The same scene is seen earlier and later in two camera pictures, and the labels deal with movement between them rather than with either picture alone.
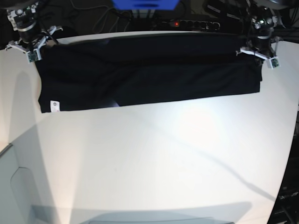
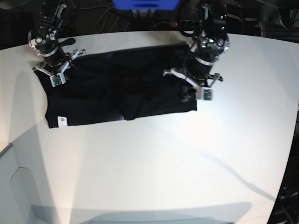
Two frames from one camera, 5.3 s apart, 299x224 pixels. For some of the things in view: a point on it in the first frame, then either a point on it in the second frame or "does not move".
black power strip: (194, 24) does not move
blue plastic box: (147, 5) does not move
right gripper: (265, 47) → (197, 71)
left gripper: (32, 38) → (55, 62)
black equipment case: (286, 210) does not move
